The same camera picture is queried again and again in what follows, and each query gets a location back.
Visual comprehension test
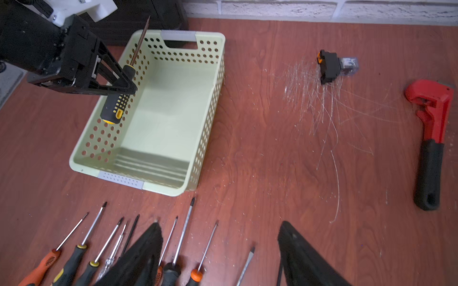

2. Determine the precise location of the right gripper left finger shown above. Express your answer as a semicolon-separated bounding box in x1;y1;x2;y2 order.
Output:
95;222;163;286

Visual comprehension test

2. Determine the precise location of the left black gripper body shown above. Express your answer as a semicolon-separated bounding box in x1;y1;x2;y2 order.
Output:
27;15;107;95

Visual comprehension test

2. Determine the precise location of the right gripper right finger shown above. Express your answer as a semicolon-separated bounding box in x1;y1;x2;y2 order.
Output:
277;221;349;286

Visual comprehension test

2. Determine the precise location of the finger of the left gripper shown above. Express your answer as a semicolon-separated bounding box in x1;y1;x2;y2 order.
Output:
76;39;122;95

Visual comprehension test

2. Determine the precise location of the black yellow long screwdriver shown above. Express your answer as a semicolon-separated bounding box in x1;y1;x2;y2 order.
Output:
100;16;151;125

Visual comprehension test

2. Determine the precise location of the orange short screwdriver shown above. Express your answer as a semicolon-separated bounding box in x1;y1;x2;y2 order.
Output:
186;220;219;286

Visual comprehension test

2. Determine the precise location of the orange handle screwdriver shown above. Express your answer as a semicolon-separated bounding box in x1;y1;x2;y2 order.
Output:
18;212;89;286

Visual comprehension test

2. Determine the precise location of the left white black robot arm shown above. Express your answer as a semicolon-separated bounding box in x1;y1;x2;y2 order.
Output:
1;1;137;95

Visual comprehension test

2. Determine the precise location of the orange black small screwdriver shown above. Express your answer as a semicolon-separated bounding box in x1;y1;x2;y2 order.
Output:
155;216;178;286

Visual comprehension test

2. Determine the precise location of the large green black screwdriver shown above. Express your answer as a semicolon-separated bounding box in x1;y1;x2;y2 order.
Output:
161;197;196;286

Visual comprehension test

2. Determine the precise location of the light green plastic bin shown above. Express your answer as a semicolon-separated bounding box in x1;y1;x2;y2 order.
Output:
69;30;225;197

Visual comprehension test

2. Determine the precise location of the small black relay component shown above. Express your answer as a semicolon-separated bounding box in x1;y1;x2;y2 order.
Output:
317;50;359;85

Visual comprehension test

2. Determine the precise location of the red black pipe wrench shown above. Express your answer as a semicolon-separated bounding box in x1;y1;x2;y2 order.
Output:
404;80;454;211

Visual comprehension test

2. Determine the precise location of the clear handle tester screwdriver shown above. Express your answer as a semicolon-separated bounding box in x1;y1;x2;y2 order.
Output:
97;224;126;281

